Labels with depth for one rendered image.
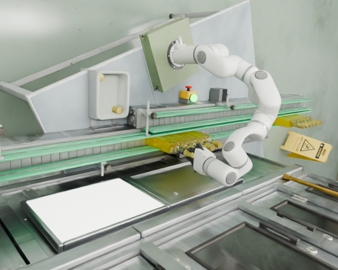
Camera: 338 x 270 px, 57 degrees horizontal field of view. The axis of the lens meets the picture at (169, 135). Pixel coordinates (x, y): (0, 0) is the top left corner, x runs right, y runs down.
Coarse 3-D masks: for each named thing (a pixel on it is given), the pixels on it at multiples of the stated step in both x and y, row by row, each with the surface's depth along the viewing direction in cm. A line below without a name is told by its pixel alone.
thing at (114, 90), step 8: (104, 72) 138; (112, 72) 141; (120, 72) 143; (104, 80) 147; (112, 80) 150; (120, 80) 151; (128, 80) 148; (104, 88) 148; (112, 88) 151; (120, 88) 152; (128, 88) 149; (104, 96) 149; (112, 96) 152; (120, 96) 153; (128, 96) 150; (104, 104) 150; (112, 104) 153; (120, 104) 154; (128, 104) 151; (104, 112) 151; (112, 112) 153; (128, 112) 152
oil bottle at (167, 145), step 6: (150, 138) 154; (156, 138) 151; (162, 138) 150; (168, 138) 151; (150, 144) 155; (156, 144) 151; (162, 144) 148; (168, 144) 144; (174, 144) 143; (162, 150) 148; (168, 150) 145; (174, 150) 144
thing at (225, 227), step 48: (0, 192) 124; (48, 192) 128; (240, 192) 134; (288, 192) 144; (0, 240) 95; (96, 240) 93; (144, 240) 98; (192, 240) 103; (240, 240) 105; (288, 240) 107; (336, 240) 109
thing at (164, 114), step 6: (282, 102) 230; (288, 102) 233; (294, 102) 240; (198, 108) 178; (204, 108) 180; (210, 108) 182; (216, 108) 184; (222, 108) 184; (240, 108) 193; (162, 114) 153; (168, 114) 154; (174, 114) 156; (180, 114) 159; (186, 114) 162
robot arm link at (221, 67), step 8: (200, 48) 142; (208, 48) 140; (200, 56) 142; (208, 56) 139; (216, 56) 137; (232, 56) 139; (200, 64) 144; (208, 64) 140; (216, 64) 137; (224, 64) 135; (232, 64) 136; (240, 64) 138; (248, 64) 138; (216, 72) 138; (224, 72) 136; (232, 72) 137; (240, 72) 138
